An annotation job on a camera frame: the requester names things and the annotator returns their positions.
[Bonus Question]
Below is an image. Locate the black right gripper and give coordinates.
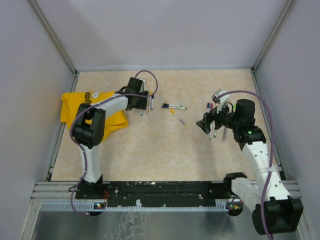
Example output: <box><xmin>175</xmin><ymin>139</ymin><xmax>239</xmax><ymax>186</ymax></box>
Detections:
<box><xmin>196</xmin><ymin>100</ymin><xmax>240</xmax><ymax>134</ymax></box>

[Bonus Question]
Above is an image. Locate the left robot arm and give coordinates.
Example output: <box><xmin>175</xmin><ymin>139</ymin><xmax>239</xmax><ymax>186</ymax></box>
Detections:
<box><xmin>69</xmin><ymin>77</ymin><xmax>149</xmax><ymax>199</ymax></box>

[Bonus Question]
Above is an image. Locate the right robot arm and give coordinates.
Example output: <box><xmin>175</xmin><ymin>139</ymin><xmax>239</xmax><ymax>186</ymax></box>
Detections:
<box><xmin>196</xmin><ymin>99</ymin><xmax>304</xmax><ymax>235</ymax></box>

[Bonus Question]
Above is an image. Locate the yellow capped clear pen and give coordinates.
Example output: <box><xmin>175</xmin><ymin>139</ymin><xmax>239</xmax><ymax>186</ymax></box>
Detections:
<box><xmin>169</xmin><ymin>108</ymin><xmax>187</xmax><ymax>127</ymax></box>

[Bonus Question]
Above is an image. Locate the dark green capped marker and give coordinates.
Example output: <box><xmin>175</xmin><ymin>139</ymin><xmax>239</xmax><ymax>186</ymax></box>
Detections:
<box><xmin>213</xmin><ymin>126</ymin><xmax>217</xmax><ymax>138</ymax></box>

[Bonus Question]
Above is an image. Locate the blue eraser-cap white marker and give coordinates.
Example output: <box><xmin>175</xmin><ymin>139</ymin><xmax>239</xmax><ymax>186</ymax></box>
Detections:
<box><xmin>150</xmin><ymin>95</ymin><xmax>154</xmax><ymax>110</ymax></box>

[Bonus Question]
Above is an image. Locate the purple grey marker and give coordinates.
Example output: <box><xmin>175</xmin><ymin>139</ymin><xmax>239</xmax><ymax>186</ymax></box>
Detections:
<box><xmin>222</xmin><ymin>127</ymin><xmax>227</xmax><ymax>142</ymax></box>

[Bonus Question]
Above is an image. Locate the black eraser-cap white marker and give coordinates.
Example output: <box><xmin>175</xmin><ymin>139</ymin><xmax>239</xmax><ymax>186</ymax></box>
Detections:
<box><xmin>162</xmin><ymin>103</ymin><xmax>182</xmax><ymax>108</ymax></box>

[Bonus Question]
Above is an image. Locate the dark blue capped marker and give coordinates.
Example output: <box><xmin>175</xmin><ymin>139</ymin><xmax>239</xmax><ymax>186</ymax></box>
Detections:
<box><xmin>161</xmin><ymin>105</ymin><xmax>187</xmax><ymax>110</ymax></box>

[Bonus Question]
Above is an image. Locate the yellow t-shirt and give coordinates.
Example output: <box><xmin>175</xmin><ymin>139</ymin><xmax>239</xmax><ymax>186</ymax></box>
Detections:
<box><xmin>60</xmin><ymin>91</ymin><xmax>129</xmax><ymax>142</ymax></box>

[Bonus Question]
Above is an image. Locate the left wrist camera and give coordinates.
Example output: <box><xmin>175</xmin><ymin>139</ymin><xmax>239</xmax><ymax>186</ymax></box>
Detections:
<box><xmin>139</xmin><ymin>78</ymin><xmax>146</xmax><ymax>86</ymax></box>

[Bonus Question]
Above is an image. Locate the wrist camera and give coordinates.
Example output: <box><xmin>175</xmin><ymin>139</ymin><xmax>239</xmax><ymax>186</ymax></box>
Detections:
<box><xmin>212</xmin><ymin>89</ymin><xmax>230</xmax><ymax>113</ymax></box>
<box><xmin>139</xmin><ymin>78</ymin><xmax>146</xmax><ymax>86</ymax></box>

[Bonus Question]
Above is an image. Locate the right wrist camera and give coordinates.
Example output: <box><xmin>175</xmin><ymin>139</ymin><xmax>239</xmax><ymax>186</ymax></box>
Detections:
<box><xmin>212</xmin><ymin>89</ymin><xmax>230</xmax><ymax>113</ymax></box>

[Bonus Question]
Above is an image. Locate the right corner aluminium post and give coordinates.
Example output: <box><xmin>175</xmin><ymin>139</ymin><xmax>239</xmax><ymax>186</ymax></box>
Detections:
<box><xmin>252</xmin><ymin>0</ymin><xmax>295</xmax><ymax>73</ymax></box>

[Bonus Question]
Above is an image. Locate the corner aluminium post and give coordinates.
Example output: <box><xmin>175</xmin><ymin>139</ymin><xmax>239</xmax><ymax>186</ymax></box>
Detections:
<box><xmin>252</xmin><ymin>0</ymin><xmax>295</xmax><ymax>73</ymax></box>
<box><xmin>27</xmin><ymin>0</ymin><xmax>78</xmax><ymax>76</ymax></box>

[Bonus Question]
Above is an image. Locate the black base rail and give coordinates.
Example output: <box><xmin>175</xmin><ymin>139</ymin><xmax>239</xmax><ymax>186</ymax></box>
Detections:
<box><xmin>75</xmin><ymin>181</ymin><xmax>235</xmax><ymax>208</ymax></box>

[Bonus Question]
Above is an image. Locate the left corner aluminium post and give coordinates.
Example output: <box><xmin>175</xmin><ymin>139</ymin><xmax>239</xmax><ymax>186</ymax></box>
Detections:
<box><xmin>27</xmin><ymin>0</ymin><xmax>78</xmax><ymax>76</ymax></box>

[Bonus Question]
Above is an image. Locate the white cable duct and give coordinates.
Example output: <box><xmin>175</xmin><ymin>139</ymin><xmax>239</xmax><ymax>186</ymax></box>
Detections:
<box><xmin>39</xmin><ymin>201</ymin><xmax>236</xmax><ymax>212</ymax></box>

